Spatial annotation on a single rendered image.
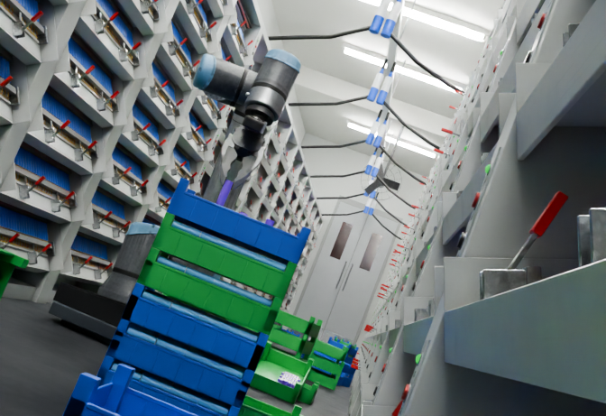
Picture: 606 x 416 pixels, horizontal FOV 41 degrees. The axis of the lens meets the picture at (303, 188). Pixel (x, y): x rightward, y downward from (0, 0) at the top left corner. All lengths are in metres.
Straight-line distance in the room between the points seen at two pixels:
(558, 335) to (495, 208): 0.45
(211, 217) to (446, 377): 1.06
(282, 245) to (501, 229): 1.01
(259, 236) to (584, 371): 1.47
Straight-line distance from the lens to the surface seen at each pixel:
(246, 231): 1.75
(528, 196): 0.79
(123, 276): 2.71
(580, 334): 0.31
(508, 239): 0.78
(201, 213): 1.75
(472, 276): 0.77
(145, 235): 2.72
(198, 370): 1.75
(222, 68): 2.08
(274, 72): 1.96
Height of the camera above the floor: 0.30
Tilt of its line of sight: 8 degrees up
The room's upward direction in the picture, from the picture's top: 22 degrees clockwise
